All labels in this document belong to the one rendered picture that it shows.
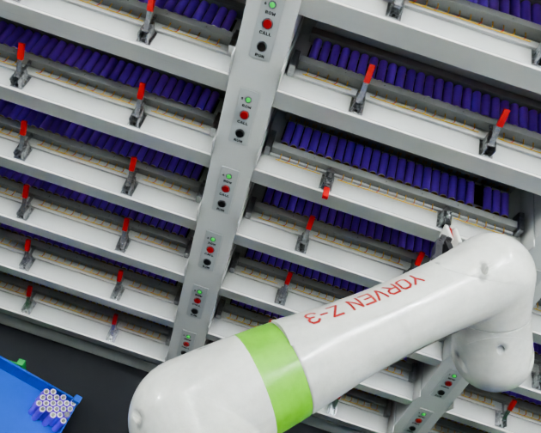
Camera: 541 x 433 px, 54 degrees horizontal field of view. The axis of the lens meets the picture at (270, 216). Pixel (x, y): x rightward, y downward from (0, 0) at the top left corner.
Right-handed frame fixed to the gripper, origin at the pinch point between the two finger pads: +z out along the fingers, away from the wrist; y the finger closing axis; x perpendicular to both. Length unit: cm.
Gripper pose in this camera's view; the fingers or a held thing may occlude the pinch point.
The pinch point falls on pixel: (451, 240)
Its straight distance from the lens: 112.9
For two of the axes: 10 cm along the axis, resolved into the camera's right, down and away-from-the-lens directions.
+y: 9.5, 3.1, 0.0
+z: 1.4, -4.2, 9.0
